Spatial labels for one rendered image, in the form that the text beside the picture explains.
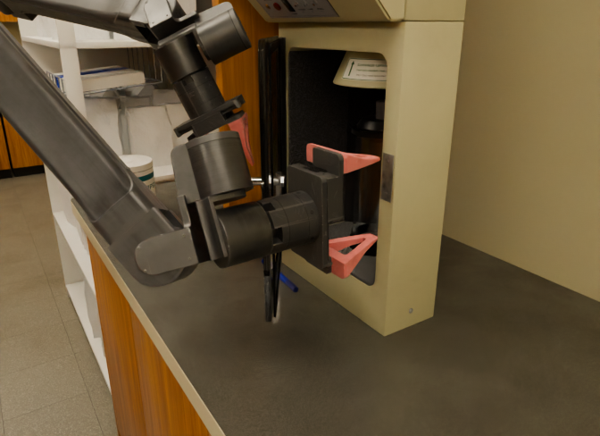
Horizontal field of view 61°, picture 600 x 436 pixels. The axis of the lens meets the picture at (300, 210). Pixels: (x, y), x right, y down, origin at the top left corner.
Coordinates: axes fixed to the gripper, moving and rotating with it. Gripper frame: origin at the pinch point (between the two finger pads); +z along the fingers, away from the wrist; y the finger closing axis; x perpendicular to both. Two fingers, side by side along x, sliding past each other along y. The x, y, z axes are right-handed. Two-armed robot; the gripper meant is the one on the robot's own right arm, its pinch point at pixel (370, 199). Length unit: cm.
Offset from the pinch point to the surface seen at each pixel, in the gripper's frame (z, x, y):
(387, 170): 11.4, 9.5, -0.5
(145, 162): -3, 80, -11
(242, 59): 7.5, 44.8, 13.6
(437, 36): 17.9, 7.6, 17.4
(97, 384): -15, 151, -119
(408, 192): 14.3, 7.9, -4.1
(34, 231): -14, 349, -116
